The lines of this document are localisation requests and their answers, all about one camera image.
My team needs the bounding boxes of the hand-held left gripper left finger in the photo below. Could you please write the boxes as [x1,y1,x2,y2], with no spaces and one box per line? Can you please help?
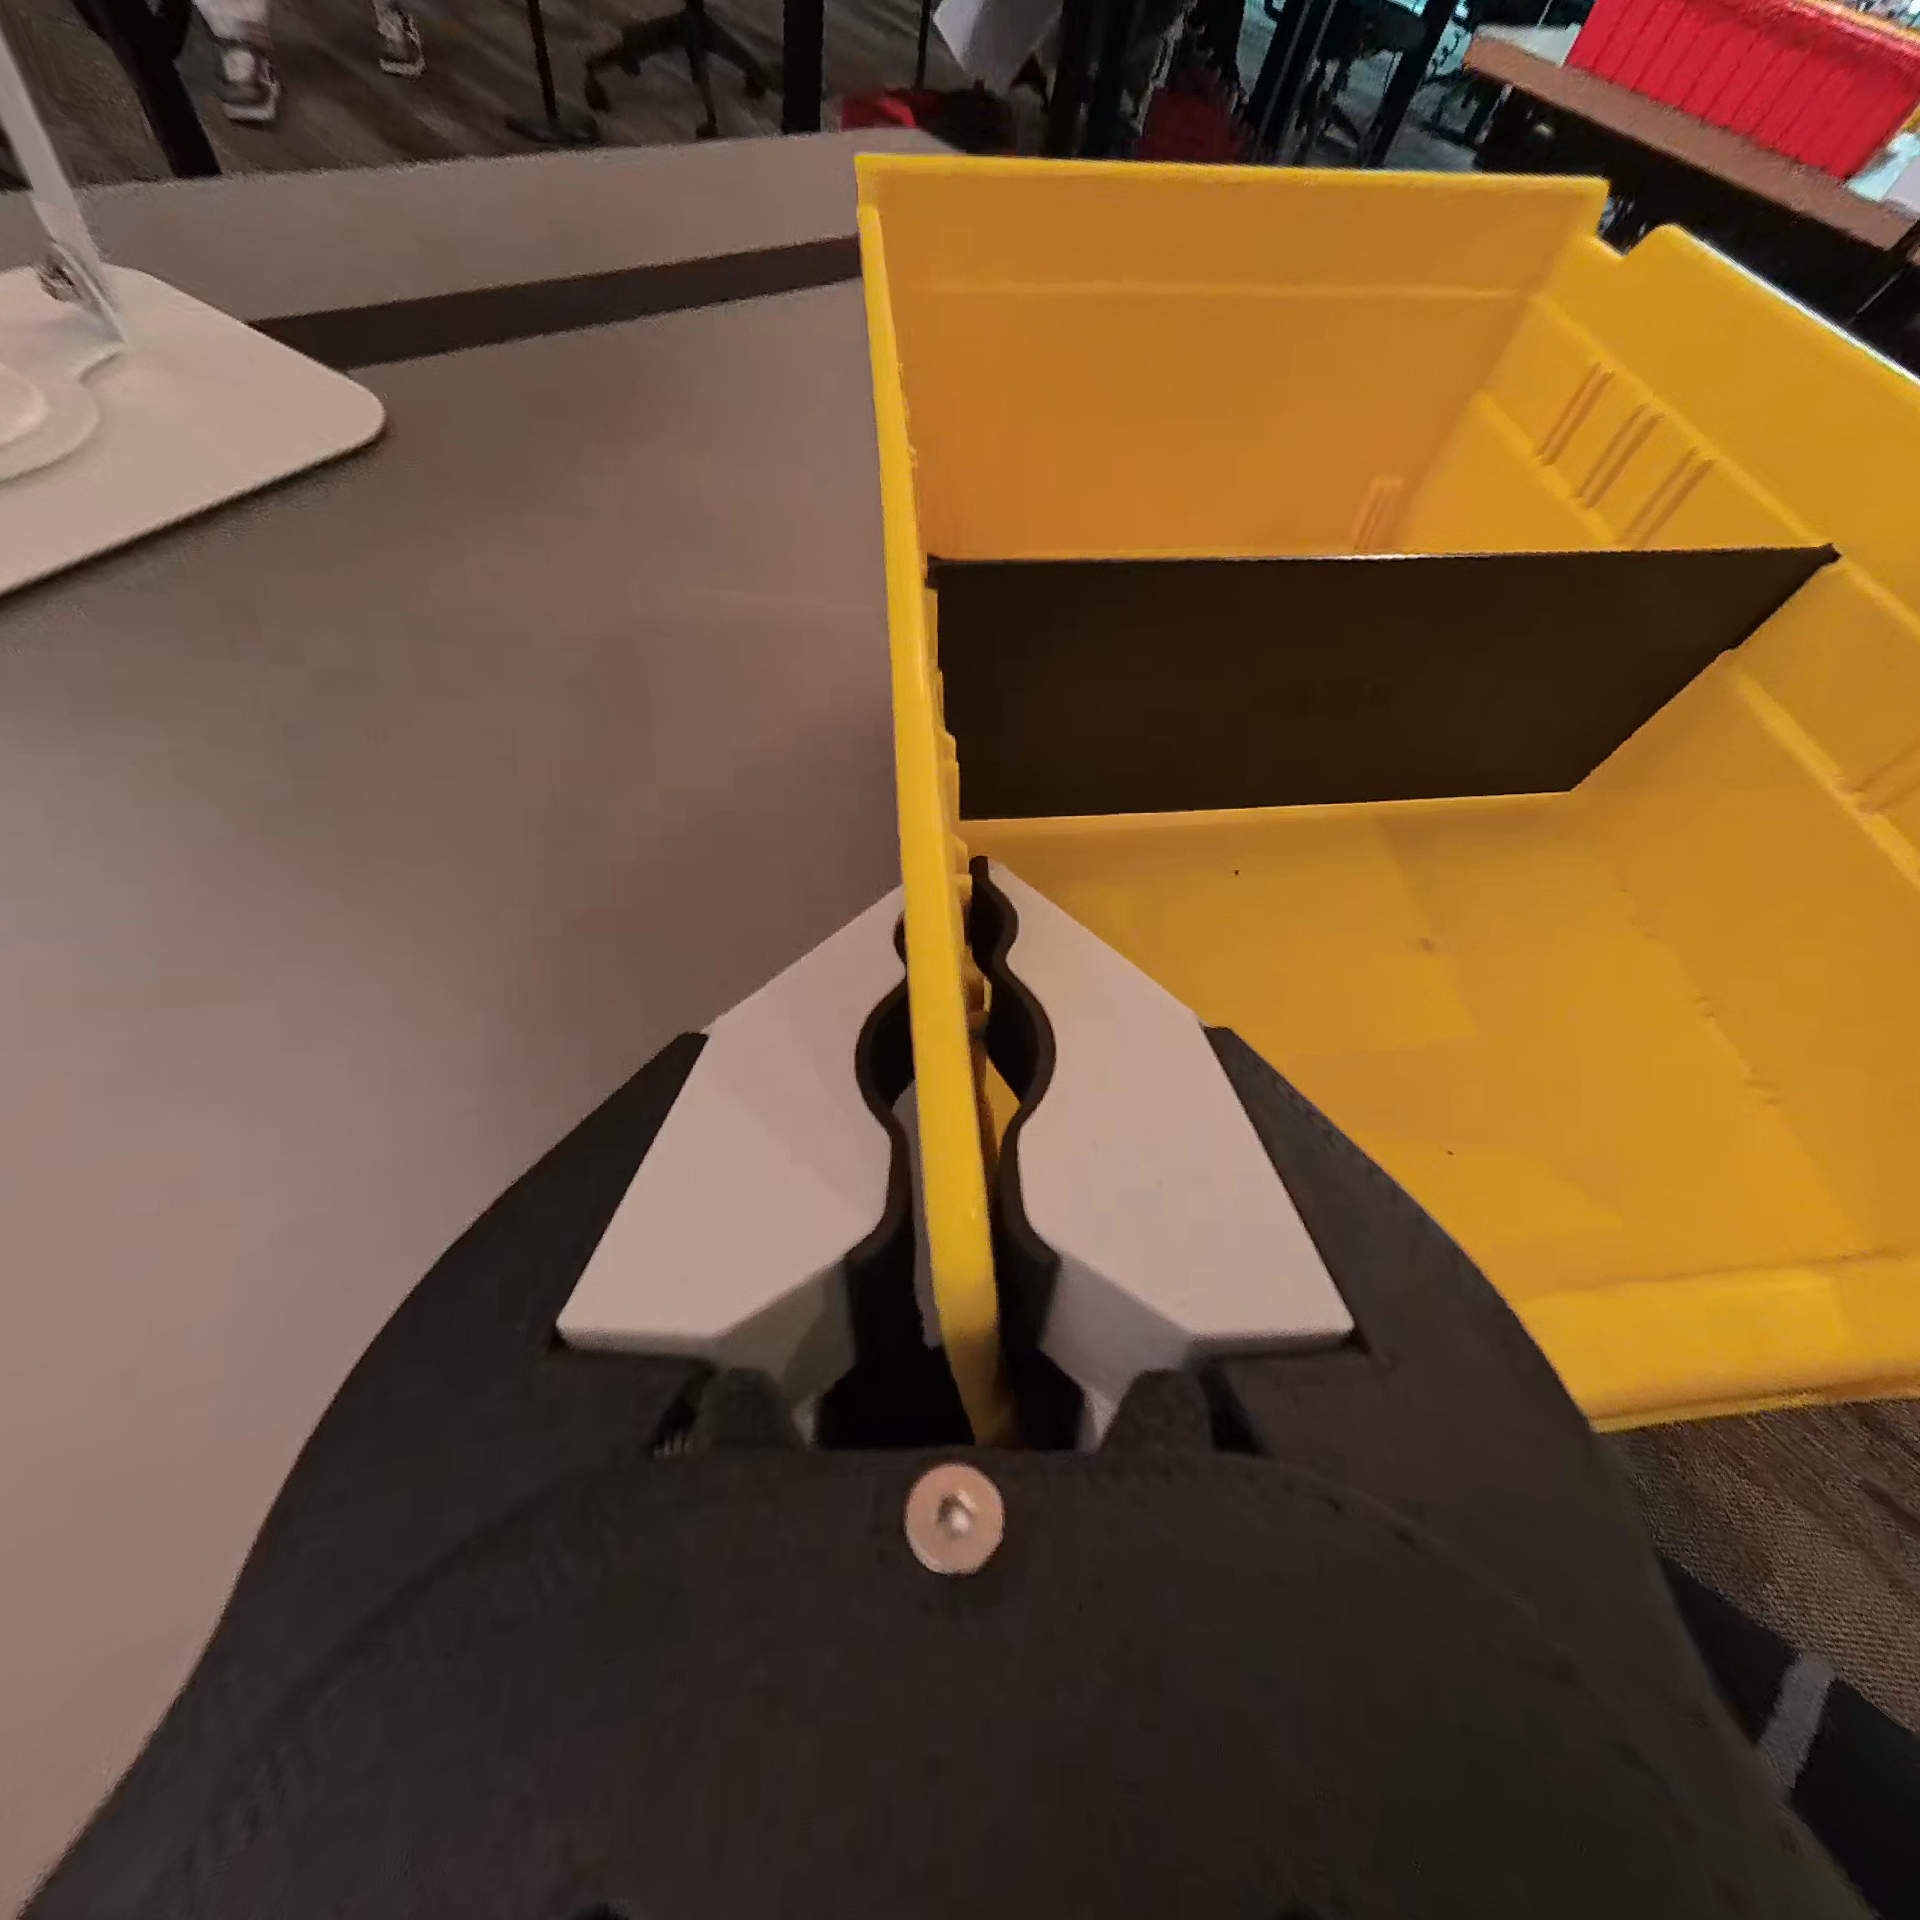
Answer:
[554,884,920,1404]

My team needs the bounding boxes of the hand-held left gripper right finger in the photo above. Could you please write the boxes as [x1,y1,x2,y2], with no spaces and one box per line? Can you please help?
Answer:
[966,853,1361,1441]

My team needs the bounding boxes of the yellow plastic bin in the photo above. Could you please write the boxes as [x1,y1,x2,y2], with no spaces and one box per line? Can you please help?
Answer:
[855,150,1920,1450]

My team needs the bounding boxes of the black bin divider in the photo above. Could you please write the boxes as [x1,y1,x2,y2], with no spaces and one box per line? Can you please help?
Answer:
[925,541,1843,824]

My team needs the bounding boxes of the person's dark striped pants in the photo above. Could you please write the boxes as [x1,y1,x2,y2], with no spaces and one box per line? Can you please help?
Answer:
[1650,1551,1920,1920]

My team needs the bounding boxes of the white base tablet stand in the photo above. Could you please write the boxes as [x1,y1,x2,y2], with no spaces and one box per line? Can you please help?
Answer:
[0,0,391,602]

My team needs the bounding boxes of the black swivel chair base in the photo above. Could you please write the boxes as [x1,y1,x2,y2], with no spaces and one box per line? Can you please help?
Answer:
[582,0,771,119]

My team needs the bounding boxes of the wooden table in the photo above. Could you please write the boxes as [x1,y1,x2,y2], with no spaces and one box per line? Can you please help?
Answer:
[1463,25,1920,254]

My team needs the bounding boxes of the white hanging paper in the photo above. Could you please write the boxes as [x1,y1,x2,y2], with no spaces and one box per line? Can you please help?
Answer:
[930,0,1065,90]

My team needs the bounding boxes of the red plastic crate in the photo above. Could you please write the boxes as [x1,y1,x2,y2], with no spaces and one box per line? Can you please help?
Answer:
[1565,0,1920,181]

